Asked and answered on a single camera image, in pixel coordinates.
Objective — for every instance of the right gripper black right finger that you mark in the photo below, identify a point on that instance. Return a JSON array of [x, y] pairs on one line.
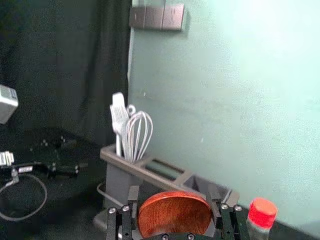
[[228, 222]]

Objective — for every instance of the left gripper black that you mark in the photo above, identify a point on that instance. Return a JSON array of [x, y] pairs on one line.
[[37, 168]]

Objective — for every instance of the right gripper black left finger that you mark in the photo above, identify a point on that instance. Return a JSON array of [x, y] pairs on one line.
[[125, 220]]

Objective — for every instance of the round brown wooden board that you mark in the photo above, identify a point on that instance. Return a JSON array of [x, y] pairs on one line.
[[175, 215]]

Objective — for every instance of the bottle with red cap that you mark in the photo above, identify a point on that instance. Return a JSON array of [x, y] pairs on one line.
[[262, 212]]

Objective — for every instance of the grey utensil holder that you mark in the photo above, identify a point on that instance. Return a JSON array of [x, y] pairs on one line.
[[117, 177]]

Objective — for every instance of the black table cloth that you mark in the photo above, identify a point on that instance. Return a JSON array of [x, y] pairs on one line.
[[70, 200]]

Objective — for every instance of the white slotted spatula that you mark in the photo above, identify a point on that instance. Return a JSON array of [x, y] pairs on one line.
[[118, 112]]

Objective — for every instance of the white whisk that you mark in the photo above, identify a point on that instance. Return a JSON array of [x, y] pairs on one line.
[[140, 135]]

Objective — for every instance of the black curtain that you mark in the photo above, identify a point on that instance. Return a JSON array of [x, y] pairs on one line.
[[62, 62]]

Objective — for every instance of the grey wall switch plate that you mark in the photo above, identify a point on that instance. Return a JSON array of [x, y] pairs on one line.
[[157, 17]]

